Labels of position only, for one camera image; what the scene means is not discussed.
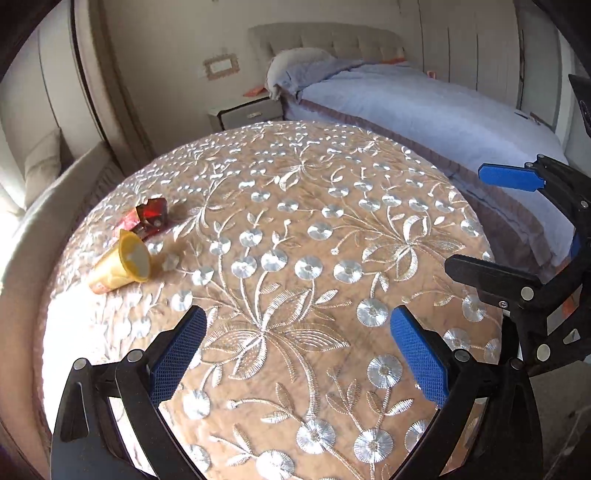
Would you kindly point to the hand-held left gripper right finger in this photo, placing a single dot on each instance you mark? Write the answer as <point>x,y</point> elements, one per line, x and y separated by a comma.
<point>420,360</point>

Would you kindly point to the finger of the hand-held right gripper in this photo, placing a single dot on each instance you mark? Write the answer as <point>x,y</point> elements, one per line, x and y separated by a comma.
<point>485,272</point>
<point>508,177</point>

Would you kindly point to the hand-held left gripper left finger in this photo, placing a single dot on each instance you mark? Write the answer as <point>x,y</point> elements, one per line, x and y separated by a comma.
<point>178,355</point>

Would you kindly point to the yellow plastic cup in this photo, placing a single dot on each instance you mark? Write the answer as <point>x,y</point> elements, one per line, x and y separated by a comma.
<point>115,267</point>

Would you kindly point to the red foil wrapper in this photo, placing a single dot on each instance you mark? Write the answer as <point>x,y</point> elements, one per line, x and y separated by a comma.
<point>150,214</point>

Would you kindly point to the small dark item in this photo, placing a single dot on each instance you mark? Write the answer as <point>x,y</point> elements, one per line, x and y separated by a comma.
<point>528,117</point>

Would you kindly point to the light blue bed blanket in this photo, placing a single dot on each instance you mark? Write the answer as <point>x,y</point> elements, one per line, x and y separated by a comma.
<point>415,110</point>

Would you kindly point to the beige wardrobe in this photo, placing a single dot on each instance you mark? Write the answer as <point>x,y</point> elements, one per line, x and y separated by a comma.
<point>480,50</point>

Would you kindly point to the beige embroidered tablecloth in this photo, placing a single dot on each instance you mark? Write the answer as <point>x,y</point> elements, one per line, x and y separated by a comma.
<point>286,277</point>

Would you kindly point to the orange cloth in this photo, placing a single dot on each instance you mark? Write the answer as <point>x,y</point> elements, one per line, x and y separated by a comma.
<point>395,61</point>

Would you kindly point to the beige sofa with cushion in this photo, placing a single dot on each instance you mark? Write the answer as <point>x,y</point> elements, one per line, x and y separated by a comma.
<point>51,221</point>

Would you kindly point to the beige upholstered bed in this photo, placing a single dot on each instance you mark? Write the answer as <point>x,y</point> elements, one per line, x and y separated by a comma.
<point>332,44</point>

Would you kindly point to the grey bed pillow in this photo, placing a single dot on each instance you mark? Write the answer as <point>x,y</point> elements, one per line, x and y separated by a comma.
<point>295,69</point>

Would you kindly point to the white nightstand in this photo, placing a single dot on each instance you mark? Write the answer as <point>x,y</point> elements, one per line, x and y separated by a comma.
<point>249,113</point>

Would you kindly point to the orange flat item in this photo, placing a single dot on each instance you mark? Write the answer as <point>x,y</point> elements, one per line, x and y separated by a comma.
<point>256,91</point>

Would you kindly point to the framed wall switch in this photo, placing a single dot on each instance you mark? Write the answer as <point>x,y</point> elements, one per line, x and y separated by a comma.
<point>221,65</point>

